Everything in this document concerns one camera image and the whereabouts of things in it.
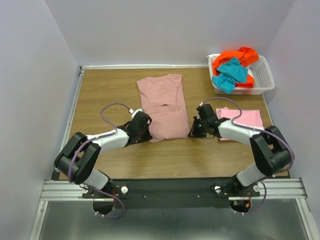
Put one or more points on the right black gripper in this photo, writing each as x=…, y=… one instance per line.
x=193, y=132

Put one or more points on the aluminium frame rail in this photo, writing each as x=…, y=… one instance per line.
x=69, y=212

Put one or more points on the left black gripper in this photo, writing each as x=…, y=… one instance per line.
x=148, y=136

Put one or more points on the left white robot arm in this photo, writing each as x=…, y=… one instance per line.
x=78, y=157

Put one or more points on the folded bright pink t shirt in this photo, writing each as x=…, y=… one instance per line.
x=248, y=117

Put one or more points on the teal t shirt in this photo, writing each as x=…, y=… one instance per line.
x=229, y=74

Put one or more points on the white plastic laundry basket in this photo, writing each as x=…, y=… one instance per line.
x=259, y=70

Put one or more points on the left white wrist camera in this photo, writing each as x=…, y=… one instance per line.
x=134, y=112

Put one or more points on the dusty pink t shirt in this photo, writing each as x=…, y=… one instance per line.
x=162, y=98

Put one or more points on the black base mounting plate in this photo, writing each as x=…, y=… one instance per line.
x=169, y=193

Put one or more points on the orange t shirt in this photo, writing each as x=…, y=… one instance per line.
x=246, y=57

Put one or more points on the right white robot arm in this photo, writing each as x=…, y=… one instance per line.
x=270, y=151

